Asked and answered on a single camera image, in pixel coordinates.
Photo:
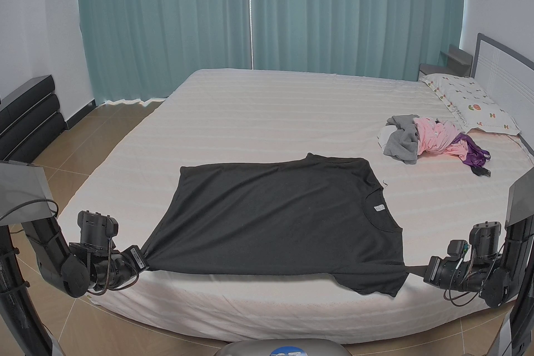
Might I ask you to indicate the black chest of drawers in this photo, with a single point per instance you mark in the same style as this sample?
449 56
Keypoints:
29 116

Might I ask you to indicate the blue-green curtain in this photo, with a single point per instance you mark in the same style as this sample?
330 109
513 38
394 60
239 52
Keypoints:
167 12
358 4

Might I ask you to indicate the grey bedside table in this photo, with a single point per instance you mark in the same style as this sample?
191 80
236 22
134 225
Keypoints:
448 60

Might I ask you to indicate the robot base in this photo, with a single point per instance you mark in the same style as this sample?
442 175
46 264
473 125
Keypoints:
279 348

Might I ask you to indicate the white printed pillow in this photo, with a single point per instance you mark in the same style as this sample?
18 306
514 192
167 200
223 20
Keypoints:
471 104

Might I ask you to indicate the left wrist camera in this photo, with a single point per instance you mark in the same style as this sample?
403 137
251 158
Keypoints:
109 227

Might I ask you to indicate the bed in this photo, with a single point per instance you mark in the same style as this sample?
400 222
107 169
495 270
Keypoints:
271 116

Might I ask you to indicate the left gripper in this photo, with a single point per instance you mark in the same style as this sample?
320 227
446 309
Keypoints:
125 269

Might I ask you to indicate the pink garment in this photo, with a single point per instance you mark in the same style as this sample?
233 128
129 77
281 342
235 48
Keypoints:
436 137

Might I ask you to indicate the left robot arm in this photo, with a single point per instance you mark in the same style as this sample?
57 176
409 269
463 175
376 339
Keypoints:
21 187

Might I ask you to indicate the small black garment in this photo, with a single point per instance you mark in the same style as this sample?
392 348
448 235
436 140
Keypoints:
479 171

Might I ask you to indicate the white garment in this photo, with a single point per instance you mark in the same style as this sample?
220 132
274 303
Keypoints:
384 137

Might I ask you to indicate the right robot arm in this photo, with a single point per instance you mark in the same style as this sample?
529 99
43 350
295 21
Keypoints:
521 200

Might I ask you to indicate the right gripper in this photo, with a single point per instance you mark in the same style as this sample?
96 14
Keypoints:
452 275

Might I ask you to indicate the black T-shirt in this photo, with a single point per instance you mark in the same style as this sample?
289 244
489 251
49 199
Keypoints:
271 221

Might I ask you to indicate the grey garment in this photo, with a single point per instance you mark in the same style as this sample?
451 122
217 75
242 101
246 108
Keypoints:
402 145

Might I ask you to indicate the purple garment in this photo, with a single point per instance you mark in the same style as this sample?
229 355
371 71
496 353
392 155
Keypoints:
473 154

